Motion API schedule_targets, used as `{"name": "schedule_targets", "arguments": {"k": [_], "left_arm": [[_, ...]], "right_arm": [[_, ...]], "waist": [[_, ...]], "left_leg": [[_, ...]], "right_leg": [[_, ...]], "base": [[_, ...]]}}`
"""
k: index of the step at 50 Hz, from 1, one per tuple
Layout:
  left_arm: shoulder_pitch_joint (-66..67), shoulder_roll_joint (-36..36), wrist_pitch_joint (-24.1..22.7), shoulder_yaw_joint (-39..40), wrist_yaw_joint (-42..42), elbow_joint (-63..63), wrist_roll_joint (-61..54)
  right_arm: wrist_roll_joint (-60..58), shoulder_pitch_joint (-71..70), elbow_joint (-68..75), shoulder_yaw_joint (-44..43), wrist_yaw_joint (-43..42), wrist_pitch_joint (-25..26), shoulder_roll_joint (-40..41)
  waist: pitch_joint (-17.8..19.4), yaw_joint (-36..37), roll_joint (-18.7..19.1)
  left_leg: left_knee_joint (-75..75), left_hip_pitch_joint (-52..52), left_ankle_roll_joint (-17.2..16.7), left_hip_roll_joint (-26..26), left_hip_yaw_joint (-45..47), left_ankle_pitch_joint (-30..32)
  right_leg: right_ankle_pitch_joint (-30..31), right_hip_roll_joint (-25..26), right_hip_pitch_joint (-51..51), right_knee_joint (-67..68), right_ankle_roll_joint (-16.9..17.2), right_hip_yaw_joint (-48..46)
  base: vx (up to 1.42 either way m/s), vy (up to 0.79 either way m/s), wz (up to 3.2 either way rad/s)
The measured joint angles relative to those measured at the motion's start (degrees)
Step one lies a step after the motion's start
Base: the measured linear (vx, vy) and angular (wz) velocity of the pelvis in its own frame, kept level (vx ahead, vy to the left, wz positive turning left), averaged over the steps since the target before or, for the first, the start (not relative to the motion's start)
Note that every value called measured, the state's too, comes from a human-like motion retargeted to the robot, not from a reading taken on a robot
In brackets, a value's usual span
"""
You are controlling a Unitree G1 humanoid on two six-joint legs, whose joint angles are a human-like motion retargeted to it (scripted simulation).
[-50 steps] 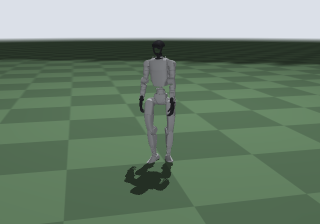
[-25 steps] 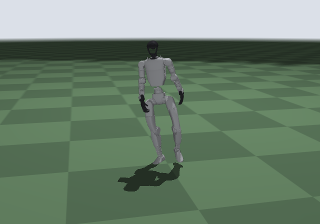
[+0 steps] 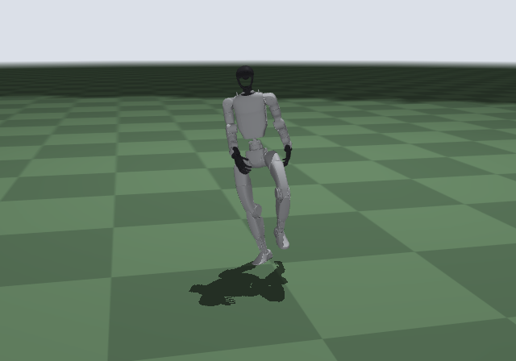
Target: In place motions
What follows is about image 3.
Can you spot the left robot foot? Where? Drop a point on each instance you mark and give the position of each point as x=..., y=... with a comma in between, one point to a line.
x=281, y=240

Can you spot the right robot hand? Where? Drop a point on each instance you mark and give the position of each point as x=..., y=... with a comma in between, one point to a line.
x=239, y=161

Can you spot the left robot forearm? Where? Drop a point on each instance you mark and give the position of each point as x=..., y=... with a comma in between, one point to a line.
x=285, y=139

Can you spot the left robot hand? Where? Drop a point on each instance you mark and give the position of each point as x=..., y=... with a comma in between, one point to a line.
x=288, y=153

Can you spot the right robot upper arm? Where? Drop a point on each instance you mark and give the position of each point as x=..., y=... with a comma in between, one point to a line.
x=229, y=115

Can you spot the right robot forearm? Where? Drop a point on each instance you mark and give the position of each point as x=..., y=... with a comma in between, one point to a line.
x=232, y=141

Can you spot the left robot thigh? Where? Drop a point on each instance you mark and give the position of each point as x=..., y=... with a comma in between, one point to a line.
x=277, y=170

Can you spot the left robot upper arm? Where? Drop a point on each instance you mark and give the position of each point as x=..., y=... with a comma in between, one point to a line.
x=271, y=100

